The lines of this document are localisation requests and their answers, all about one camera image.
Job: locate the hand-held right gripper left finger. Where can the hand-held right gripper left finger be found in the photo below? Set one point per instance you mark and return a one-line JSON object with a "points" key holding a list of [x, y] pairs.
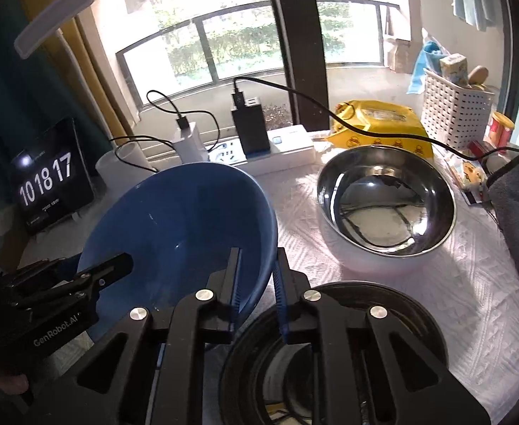
{"points": [[236, 287]]}

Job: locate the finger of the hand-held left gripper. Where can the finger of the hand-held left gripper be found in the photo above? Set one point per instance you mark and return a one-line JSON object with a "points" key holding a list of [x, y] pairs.
{"points": [[109, 270]]}

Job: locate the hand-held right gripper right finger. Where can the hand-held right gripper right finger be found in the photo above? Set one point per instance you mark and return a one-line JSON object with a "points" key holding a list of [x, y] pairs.
{"points": [[281, 287]]}

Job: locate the large blue bowl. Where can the large blue bowl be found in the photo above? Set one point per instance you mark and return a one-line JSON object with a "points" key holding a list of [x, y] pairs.
{"points": [[171, 230]]}

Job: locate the steel bowl light blue outside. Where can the steel bowl light blue outside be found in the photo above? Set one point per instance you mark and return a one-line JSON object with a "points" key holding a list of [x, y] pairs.
{"points": [[401, 318]]}

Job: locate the steel bowl white outside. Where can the steel bowl white outside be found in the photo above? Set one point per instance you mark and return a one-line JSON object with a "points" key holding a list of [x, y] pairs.
{"points": [[388, 203]]}

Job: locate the person's left hand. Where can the person's left hand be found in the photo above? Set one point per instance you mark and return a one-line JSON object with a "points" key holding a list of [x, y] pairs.
{"points": [[11, 383]]}

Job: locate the tablet showing clock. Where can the tablet showing clock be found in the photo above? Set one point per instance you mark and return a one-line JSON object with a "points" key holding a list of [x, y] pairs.
{"points": [[51, 177]]}

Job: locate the white power strip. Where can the white power strip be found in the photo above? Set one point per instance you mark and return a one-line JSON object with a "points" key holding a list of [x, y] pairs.
{"points": [[286, 148]]}

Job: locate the white charger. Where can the white charger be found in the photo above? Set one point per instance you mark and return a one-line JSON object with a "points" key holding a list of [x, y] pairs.
{"points": [[191, 139]]}

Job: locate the black charger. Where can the black charger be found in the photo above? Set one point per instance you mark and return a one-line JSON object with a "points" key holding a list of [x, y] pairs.
{"points": [[250, 128]]}

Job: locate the yellow curtain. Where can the yellow curtain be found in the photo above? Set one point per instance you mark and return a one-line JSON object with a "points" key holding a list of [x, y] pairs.
{"points": [[102, 97]]}

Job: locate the yellow wet wipes pack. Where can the yellow wet wipes pack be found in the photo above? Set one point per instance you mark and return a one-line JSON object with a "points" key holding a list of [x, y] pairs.
{"points": [[383, 119]]}

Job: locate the small snack packet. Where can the small snack packet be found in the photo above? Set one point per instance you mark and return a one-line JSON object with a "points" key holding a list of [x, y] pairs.
{"points": [[470, 177]]}

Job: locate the teal curtain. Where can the teal curtain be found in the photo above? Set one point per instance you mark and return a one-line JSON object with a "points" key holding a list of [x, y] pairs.
{"points": [[2, 75]]}

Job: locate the grey towel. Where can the grey towel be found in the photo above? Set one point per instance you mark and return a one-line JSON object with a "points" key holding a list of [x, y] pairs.
{"points": [[518, 230]]}

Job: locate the white perforated basket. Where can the white perforated basket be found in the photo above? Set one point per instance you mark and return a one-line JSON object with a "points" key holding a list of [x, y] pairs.
{"points": [[454, 110]]}

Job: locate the white desk lamp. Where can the white desk lamp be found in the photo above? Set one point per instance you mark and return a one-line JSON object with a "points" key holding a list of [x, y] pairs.
{"points": [[53, 20]]}

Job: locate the blue cloth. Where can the blue cloth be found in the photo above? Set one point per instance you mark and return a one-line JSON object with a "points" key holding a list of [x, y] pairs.
{"points": [[425, 66]]}

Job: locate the red can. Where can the red can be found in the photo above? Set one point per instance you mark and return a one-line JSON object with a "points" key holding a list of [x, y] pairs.
{"points": [[501, 130]]}

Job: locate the yellow carton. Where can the yellow carton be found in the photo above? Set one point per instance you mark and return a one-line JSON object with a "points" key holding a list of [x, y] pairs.
{"points": [[453, 68]]}

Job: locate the black door frame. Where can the black door frame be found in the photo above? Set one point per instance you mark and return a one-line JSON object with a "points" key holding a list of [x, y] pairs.
{"points": [[295, 31]]}

